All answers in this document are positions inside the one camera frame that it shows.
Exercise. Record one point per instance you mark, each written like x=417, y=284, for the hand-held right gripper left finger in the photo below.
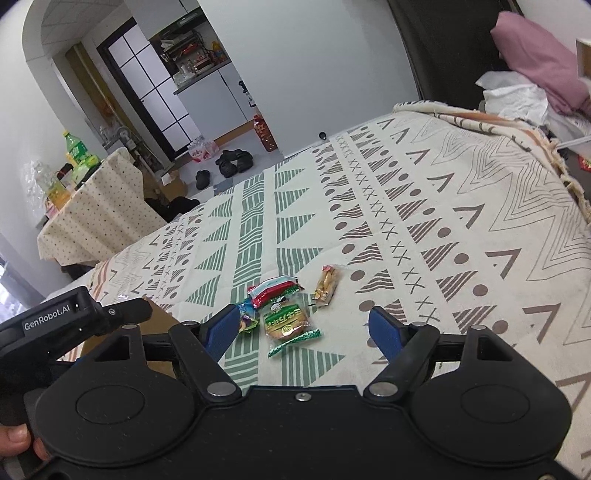
x=221, y=330

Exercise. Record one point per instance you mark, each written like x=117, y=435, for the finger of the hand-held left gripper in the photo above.
x=129, y=311

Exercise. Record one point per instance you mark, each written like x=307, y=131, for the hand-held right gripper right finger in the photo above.
x=388, y=332

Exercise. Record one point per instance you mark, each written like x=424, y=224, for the green and blue snack packet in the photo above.
x=248, y=319

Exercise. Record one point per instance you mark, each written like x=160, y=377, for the brown cardboard box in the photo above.
x=159, y=318

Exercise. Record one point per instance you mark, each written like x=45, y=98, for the green round cookie packet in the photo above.
x=286, y=327

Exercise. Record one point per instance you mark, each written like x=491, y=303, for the red and green snack packet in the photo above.
x=272, y=288

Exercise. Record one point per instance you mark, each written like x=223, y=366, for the clear tan nut bar packet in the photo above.
x=327, y=284

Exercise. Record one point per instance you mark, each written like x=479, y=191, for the person's left hand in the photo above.
x=16, y=438

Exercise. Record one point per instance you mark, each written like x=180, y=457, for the table with dotted tablecloth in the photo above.
x=101, y=217

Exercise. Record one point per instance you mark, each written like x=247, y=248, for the patterned bed blanket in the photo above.
x=438, y=230

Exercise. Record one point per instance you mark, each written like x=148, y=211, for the black bag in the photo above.
x=175, y=205

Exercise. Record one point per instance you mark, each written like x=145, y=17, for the flat cardboard box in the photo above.
x=173, y=183

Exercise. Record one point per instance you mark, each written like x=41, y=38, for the light green container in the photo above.
x=85, y=170

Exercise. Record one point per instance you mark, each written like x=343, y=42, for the clear plastic bag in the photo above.
x=37, y=177

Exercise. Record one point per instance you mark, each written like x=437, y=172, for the black slipper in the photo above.
x=241, y=159
x=227, y=167
x=203, y=179

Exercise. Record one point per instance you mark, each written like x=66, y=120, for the green soda bottle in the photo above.
x=74, y=148

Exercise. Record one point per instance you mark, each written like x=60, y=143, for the pink and white package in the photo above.
x=202, y=150

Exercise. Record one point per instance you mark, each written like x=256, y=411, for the red printed bag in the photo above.
x=266, y=134

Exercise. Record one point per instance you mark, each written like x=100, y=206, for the black framed sliding door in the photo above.
x=143, y=92

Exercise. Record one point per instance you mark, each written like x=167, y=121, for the white cabinet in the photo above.
x=217, y=101

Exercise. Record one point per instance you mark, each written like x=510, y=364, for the small red packet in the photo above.
x=585, y=164

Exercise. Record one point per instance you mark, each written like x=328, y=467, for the white plastic bag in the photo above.
x=512, y=99

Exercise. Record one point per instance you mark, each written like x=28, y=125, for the dark headboard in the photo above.
x=438, y=50

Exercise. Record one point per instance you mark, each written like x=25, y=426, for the pink pillow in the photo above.
x=540, y=60

